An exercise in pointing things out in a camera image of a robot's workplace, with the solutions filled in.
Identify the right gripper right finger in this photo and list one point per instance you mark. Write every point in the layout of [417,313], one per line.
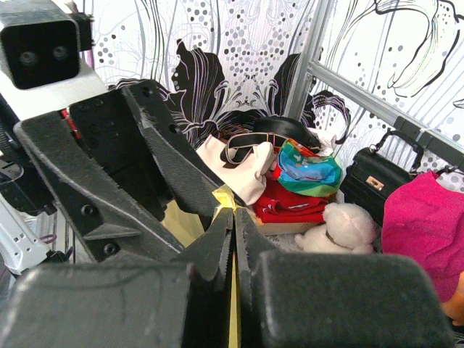
[294,299]

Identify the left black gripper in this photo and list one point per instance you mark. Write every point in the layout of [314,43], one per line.
[109,223]

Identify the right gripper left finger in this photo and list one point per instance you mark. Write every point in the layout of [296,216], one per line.
[182,303]

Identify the yellow trash bag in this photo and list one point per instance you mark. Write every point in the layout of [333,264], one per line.
[187,227]

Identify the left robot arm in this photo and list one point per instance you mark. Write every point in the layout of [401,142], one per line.
[22,185]

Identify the cream canvas tote bag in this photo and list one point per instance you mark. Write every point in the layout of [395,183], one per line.
[248,179]

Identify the colorful printed bag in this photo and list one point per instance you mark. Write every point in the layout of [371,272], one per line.
[303,172]

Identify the magenta cloth bag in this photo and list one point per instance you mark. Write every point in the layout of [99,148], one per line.
[424,221]

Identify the cream plush lamb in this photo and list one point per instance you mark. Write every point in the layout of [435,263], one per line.
[346,229]

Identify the red cloth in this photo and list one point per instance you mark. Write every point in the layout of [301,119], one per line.
[278,205]

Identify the black leather handbag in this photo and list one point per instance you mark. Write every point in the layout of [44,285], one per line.
[372,178]

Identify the orange plush toy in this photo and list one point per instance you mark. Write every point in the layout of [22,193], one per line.
[453,308]

